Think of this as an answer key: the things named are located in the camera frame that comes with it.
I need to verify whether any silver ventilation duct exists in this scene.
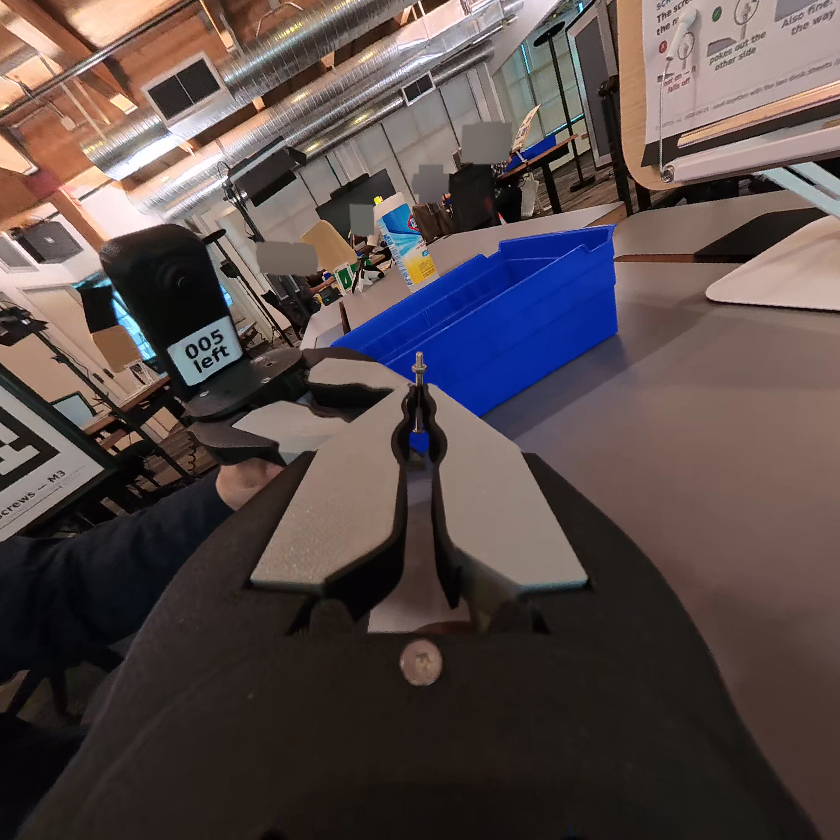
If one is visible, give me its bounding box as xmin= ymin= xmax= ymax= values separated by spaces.
xmin=131 ymin=33 xmax=500 ymax=224
xmin=82 ymin=0 xmax=500 ymax=181

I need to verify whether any black ceiling speaker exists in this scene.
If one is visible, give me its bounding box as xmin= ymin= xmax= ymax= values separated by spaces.
xmin=12 ymin=220 xmax=85 ymax=265

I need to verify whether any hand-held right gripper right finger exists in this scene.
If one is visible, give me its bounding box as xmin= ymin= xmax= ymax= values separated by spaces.
xmin=423 ymin=384 xmax=591 ymax=610

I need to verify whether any large white air vent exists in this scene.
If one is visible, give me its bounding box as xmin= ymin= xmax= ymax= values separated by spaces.
xmin=141 ymin=52 xmax=234 ymax=126

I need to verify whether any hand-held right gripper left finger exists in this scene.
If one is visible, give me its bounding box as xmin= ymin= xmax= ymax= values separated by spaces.
xmin=248 ymin=384 xmax=417 ymax=618

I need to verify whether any black monitor screen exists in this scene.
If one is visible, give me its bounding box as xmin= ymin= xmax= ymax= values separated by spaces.
xmin=315 ymin=169 xmax=398 ymax=227

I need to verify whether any disinfecting wipes canister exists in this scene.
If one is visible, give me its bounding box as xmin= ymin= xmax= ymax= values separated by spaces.
xmin=373 ymin=193 xmax=439 ymax=293

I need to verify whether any black white marker poster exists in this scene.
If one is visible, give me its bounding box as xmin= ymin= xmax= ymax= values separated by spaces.
xmin=0 ymin=364 xmax=118 ymax=542

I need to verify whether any blue plastic bin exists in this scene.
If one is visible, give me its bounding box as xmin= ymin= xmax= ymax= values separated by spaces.
xmin=330 ymin=223 xmax=619 ymax=454

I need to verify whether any brown-edged grey desk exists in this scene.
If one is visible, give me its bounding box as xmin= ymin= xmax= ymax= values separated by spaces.
xmin=298 ymin=200 xmax=840 ymax=349

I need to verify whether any black rectangular pad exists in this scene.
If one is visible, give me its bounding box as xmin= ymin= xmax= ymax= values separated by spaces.
xmin=692 ymin=209 xmax=824 ymax=263

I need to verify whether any white document stand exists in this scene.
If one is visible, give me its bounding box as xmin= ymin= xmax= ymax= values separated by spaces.
xmin=656 ymin=10 xmax=840 ymax=312

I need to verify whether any person's left hand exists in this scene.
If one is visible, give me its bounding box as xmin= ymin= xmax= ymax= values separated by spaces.
xmin=215 ymin=459 xmax=284 ymax=511

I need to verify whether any black studio light panel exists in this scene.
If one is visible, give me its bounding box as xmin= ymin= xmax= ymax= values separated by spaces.
xmin=226 ymin=138 xmax=308 ymax=207

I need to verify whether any silver-framed dark panel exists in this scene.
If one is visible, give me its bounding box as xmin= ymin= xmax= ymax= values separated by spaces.
xmin=566 ymin=0 xmax=621 ymax=168

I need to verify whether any person's left forearm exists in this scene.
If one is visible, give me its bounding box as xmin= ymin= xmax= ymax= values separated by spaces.
xmin=0 ymin=472 xmax=234 ymax=683

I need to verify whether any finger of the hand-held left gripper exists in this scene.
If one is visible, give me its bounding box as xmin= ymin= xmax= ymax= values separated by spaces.
xmin=307 ymin=357 xmax=409 ymax=412
xmin=231 ymin=400 xmax=357 ymax=462

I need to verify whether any blue plastic tray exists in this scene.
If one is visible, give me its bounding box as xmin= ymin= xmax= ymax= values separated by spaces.
xmin=511 ymin=134 xmax=559 ymax=164

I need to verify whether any printed instruction sheet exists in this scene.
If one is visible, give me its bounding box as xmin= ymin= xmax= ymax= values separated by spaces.
xmin=640 ymin=0 xmax=840 ymax=129

